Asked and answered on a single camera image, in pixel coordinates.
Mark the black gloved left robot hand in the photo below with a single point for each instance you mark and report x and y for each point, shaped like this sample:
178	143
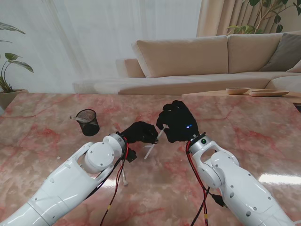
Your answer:
141	133

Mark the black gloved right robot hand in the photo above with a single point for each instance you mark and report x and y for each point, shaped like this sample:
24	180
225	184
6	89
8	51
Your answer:
181	124

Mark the white straw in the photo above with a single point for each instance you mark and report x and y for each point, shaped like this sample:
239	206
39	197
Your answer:
125	180
149	151

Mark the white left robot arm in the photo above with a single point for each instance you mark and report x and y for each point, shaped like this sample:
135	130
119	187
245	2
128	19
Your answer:
70	179

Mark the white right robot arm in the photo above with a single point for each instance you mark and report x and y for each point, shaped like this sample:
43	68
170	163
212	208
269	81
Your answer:
235	183

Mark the black mesh holder cup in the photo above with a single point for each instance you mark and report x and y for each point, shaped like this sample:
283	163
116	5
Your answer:
90	129

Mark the wooden bowl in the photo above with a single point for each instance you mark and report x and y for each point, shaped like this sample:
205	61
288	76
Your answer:
237	91

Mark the beige sofa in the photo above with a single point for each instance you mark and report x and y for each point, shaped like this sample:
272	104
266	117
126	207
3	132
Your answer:
183	56

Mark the flat wooden plate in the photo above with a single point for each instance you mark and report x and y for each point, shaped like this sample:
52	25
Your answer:
268	93

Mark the sheer white curtain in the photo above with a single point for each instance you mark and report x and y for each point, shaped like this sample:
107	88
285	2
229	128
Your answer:
94	35

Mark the small-leaf green tree plant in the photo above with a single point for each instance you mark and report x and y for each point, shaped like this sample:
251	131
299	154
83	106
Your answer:
242	29

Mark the beige curtain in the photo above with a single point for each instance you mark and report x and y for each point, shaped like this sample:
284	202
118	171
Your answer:
216	16

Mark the grey cushion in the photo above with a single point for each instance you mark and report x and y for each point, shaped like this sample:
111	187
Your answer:
284	54

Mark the cream cushion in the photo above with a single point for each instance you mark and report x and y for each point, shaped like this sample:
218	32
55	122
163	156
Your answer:
296	68

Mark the pale plant pot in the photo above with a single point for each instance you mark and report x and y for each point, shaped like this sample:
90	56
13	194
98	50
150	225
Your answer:
9	99

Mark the large-leaf green plant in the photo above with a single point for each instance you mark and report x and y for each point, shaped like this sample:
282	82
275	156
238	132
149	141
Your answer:
22	65

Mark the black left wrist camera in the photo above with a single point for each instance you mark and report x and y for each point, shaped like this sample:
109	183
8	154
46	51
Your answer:
131	155

